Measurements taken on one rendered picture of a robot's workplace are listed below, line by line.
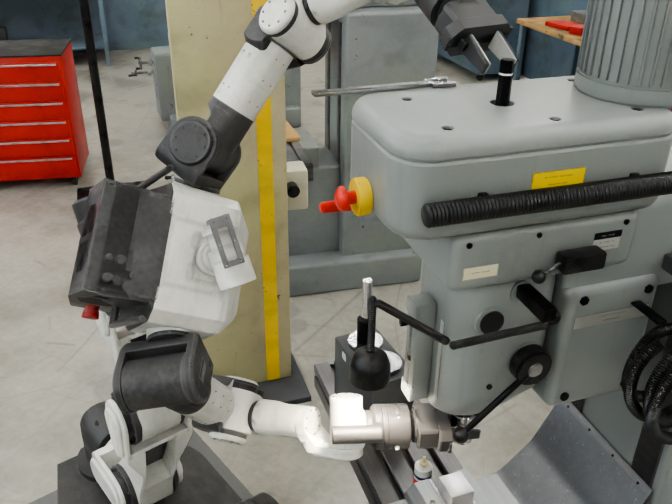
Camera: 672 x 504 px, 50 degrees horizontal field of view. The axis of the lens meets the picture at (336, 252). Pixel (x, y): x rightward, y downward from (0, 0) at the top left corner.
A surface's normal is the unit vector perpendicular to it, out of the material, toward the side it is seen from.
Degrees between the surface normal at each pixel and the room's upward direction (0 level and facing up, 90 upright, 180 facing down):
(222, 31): 90
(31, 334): 0
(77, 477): 0
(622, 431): 90
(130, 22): 90
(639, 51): 90
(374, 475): 0
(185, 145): 62
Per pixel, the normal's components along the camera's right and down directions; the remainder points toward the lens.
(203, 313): 0.54, -0.14
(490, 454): 0.01, -0.88
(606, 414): -0.95, 0.14
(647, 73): -0.32, 0.45
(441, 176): 0.22, 0.47
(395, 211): -0.69, 0.34
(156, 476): 0.30, -0.60
